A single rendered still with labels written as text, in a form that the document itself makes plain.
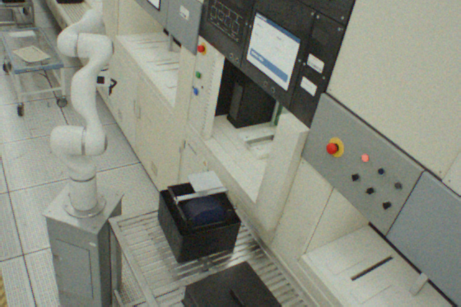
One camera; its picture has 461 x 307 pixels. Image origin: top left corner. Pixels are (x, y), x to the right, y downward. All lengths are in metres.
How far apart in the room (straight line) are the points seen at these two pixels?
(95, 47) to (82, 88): 0.17
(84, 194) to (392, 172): 1.26
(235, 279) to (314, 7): 1.04
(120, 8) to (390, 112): 2.54
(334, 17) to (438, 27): 0.36
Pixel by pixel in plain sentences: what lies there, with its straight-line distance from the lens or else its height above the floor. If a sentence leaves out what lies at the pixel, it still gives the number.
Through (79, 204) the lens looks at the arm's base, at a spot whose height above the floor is 0.81.
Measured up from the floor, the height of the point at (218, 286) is 0.86.
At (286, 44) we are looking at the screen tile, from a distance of 1.56.
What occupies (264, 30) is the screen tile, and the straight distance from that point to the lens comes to 1.66.
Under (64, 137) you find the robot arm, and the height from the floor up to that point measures 1.17.
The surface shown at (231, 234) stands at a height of 0.87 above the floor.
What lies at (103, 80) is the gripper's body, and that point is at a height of 1.10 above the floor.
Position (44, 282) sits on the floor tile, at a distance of 2.68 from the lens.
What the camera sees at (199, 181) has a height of 1.08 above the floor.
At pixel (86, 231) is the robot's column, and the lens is 1.91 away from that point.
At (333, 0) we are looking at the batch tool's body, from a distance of 1.39.
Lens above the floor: 2.17
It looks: 35 degrees down
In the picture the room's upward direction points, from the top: 12 degrees clockwise
